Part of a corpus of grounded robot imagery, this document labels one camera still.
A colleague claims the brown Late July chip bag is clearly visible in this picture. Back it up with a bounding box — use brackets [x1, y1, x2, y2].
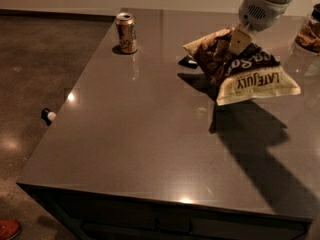
[183, 28, 301, 106]

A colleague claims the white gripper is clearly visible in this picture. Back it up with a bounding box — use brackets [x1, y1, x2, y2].
[229, 0, 288, 55]

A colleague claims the dark counter drawer front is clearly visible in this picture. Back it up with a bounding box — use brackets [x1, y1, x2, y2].
[19, 183, 310, 240]

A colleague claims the gold soda can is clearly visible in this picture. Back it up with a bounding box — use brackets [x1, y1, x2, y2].
[116, 12, 137, 54]

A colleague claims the clear jar of snacks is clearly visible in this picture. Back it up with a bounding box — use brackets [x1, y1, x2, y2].
[295, 3, 320, 53]

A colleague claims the black rxbar chocolate bar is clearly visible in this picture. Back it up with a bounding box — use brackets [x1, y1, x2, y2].
[178, 55, 198, 69]

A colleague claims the red shoe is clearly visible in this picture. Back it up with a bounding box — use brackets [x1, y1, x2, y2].
[0, 219, 21, 240]

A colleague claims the small black white floor object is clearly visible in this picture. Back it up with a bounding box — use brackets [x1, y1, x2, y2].
[41, 108, 56, 126]

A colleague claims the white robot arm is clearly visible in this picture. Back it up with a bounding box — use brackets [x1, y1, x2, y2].
[229, 0, 292, 55]

